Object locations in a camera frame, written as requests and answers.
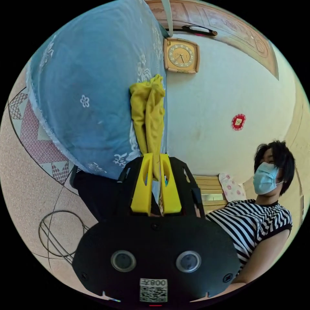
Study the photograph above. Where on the white floral cushion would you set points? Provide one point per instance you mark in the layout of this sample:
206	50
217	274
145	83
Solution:
231	187

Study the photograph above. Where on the wooden slatted bench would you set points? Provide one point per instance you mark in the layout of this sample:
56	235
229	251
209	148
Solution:
208	187

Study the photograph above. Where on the person's body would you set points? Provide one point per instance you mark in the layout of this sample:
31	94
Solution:
254	218

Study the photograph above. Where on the blue curtain with white flowers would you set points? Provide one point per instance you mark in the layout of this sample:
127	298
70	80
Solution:
92	72

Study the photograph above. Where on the square golden wall clock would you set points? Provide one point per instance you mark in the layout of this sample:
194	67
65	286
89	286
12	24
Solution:
181	55

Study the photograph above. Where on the yellow short sleeve shirt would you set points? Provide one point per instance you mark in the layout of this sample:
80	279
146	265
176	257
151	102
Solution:
150	116

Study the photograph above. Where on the red round wall ornament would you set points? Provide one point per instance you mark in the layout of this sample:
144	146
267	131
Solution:
238	121

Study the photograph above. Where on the bed with patterned woven mat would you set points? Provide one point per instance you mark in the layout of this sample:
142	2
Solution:
24	193

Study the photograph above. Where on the black garment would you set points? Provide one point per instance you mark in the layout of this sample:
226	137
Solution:
97	193

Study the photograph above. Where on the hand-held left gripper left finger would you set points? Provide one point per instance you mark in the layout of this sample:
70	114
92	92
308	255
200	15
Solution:
141	193

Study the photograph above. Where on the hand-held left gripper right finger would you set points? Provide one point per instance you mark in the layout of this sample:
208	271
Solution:
170	196

